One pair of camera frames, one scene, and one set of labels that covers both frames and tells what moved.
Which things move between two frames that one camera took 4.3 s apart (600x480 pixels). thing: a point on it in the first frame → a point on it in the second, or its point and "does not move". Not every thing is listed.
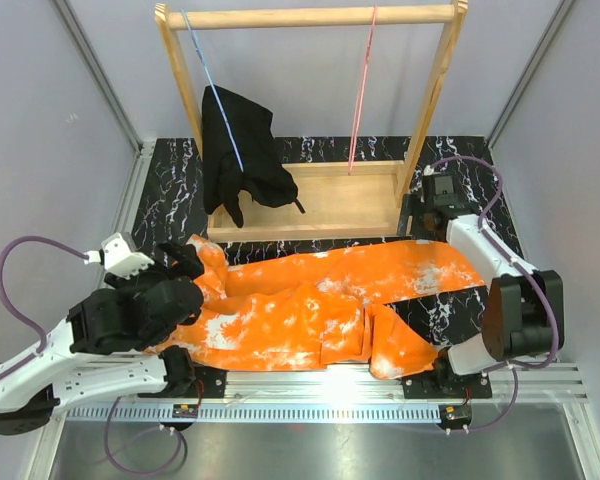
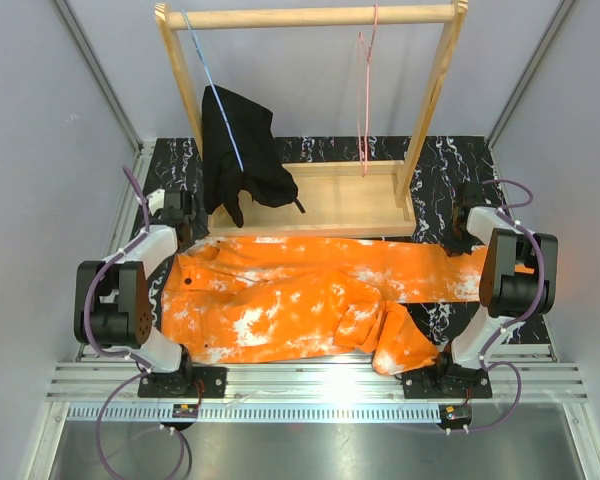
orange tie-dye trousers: x=312 y=306 does not move
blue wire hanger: x=213 y=86 does not move
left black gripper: x=185 y=256 → x=198 y=230
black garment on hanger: x=225 y=183 does not move
